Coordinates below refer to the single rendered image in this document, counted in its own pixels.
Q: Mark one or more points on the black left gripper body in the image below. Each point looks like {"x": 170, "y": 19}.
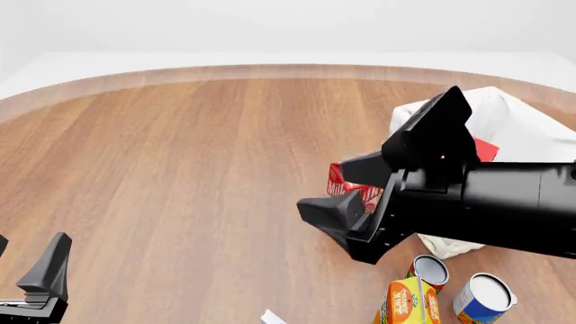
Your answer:
{"x": 31, "y": 312}

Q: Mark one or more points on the tin can with blue label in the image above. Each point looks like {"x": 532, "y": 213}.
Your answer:
{"x": 481, "y": 300}

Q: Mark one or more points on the red milk carton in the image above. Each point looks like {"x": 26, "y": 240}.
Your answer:
{"x": 337, "y": 185}

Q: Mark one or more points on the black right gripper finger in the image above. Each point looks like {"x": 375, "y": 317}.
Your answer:
{"x": 366, "y": 168}
{"x": 330, "y": 212}

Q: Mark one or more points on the orange juice carton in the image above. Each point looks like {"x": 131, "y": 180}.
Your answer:
{"x": 405, "y": 300}

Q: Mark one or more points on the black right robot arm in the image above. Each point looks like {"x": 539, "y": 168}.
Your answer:
{"x": 495, "y": 202}

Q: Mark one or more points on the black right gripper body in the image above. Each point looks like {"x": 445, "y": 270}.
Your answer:
{"x": 387, "y": 229}

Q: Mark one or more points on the tin can with red label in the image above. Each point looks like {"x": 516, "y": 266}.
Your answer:
{"x": 429, "y": 270}

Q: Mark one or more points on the white fabric basket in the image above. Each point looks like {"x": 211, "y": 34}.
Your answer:
{"x": 517, "y": 118}

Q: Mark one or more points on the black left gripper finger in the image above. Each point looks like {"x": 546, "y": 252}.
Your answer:
{"x": 49, "y": 273}
{"x": 2, "y": 244}

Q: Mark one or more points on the small white box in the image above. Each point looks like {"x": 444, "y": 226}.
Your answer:
{"x": 272, "y": 318}

